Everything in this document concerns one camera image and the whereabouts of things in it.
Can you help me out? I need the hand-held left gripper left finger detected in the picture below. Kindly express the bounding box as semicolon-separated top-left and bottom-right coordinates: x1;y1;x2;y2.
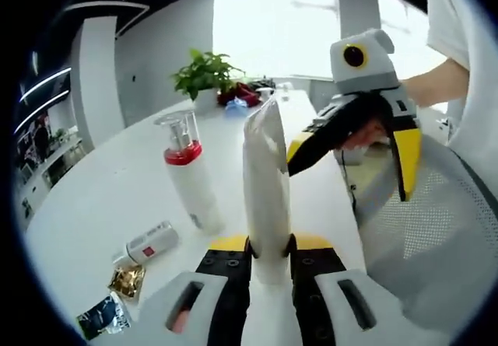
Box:
135;235;252;346

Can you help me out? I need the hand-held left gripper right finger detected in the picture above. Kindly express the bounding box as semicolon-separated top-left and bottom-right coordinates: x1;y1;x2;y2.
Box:
289;233;413;346

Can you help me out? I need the white skincare tube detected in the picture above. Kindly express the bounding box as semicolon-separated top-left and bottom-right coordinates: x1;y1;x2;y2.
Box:
243;99;300;346

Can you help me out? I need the small white skincare bottle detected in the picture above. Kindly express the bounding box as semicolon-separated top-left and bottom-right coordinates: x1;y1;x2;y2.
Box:
111;220;181;266

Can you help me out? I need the gold skincare sachet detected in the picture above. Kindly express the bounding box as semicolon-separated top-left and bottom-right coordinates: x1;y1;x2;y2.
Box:
107;264;146;299

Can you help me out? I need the white red-collar pump skincare bottle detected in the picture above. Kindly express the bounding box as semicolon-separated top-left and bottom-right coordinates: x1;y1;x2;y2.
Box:
153;110;227;235

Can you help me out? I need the blue skincare sachet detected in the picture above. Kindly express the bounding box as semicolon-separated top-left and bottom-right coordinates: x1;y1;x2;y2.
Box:
76;291;132;341

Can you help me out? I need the person's right hand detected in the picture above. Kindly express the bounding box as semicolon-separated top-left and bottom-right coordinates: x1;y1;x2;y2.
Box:
348;118;391;147

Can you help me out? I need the white mesh chair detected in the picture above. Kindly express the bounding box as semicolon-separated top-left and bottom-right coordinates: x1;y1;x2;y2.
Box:
338;134;498;323

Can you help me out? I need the blue plastic bag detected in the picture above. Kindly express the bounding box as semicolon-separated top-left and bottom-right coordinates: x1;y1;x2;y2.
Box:
224;96;250;110

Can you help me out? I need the potted green plant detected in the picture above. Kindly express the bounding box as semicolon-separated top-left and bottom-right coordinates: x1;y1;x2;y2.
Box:
170;48;245;114

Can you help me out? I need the ceiling light strip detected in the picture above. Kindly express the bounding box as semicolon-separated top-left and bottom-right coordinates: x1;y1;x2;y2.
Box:
18;67;73;105
14;89;71;134

